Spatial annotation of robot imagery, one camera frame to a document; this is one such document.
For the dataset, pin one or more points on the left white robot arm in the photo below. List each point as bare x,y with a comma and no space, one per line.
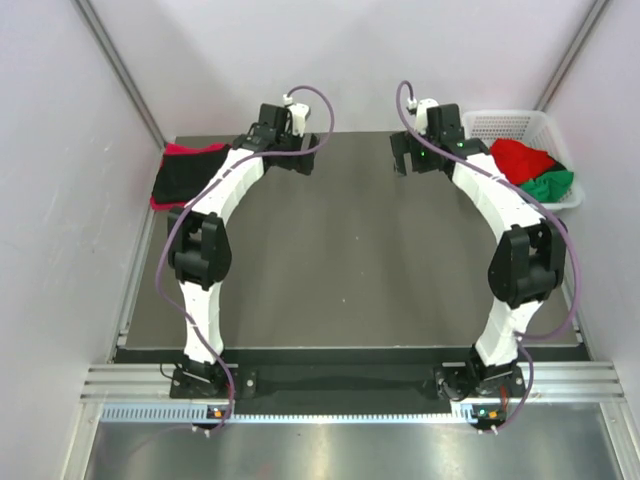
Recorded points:
200,254

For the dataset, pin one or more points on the right aluminium corner post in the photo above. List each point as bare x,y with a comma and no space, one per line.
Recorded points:
588,24

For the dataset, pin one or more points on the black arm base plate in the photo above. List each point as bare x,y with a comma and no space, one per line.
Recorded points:
255,383

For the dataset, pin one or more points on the grey slotted cable duct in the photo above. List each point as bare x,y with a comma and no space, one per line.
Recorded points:
207,414

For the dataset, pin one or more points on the aluminium frame rail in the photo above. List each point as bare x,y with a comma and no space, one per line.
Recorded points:
547,382

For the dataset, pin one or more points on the aluminium corner post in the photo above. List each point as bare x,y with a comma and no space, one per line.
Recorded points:
588,24
103,39

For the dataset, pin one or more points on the folded pink t shirt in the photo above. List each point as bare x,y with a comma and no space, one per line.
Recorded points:
175,149

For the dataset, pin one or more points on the left aluminium corner post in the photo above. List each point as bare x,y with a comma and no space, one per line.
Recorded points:
103,39

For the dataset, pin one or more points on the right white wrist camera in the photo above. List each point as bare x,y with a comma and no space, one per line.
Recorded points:
418,109

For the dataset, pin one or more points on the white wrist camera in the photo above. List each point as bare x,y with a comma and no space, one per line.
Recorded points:
299,114
418,109

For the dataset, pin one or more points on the red t shirt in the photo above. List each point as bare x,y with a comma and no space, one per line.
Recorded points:
518,162

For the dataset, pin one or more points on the black t shirt in basket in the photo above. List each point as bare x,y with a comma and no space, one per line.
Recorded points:
556,166

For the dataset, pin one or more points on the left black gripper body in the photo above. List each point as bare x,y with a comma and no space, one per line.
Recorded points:
297,163

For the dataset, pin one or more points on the green t shirt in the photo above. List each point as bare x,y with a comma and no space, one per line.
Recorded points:
549,187

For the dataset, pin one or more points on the white plastic basket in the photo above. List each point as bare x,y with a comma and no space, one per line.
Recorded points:
534,129

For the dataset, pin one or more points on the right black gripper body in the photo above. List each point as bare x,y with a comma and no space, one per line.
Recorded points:
425,157

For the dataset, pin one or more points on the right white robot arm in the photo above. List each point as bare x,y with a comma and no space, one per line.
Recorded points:
528,262

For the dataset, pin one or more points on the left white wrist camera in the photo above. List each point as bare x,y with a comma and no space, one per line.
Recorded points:
299,114

